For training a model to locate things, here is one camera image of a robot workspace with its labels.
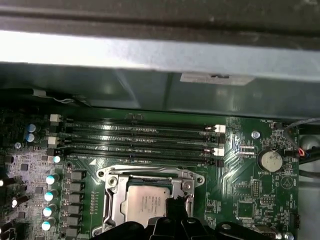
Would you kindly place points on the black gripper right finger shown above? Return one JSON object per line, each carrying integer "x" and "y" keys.
{"x": 192, "y": 230}

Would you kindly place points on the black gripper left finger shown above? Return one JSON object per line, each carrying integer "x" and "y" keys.
{"x": 162, "y": 230}

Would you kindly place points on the metal locking lever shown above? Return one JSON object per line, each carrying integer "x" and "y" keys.
{"x": 107, "y": 207}
{"x": 191, "y": 208}

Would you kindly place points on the silver CPU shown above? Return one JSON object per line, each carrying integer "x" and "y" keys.
{"x": 145, "y": 202}

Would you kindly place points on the metal socket cover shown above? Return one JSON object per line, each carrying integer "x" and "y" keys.
{"x": 117, "y": 190}

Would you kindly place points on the CPU socket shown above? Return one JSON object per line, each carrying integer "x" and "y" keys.
{"x": 150, "y": 168}

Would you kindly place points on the black RAM slot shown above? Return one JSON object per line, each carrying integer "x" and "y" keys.
{"x": 140, "y": 160}
{"x": 140, "y": 149}
{"x": 140, "y": 127}
{"x": 140, "y": 138}

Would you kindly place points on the black square chip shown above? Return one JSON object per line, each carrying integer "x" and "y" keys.
{"x": 246, "y": 208}

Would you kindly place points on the green motherboard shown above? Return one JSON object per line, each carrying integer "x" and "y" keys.
{"x": 225, "y": 180}

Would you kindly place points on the grey square choke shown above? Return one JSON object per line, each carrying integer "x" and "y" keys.
{"x": 72, "y": 220}
{"x": 70, "y": 231}
{"x": 76, "y": 186}
{"x": 73, "y": 209}
{"x": 77, "y": 175}
{"x": 74, "y": 198}

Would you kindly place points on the round silver coin battery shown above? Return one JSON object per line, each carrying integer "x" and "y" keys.
{"x": 271, "y": 161}

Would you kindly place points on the silver mounting screw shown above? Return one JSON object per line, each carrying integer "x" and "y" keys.
{"x": 255, "y": 135}

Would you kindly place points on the silver cylindrical capacitor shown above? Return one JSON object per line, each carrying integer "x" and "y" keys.
{"x": 51, "y": 179}
{"x": 49, "y": 196}
{"x": 45, "y": 225}
{"x": 57, "y": 159}
{"x": 47, "y": 211}
{"x": 31, "y": 137}
{"x": 31, "y": 128}

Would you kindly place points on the white case label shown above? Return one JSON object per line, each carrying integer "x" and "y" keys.
{"x": 215, "y": 78}

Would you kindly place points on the black PC case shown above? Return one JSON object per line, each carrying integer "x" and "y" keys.
{"x": 150, "y": 55}

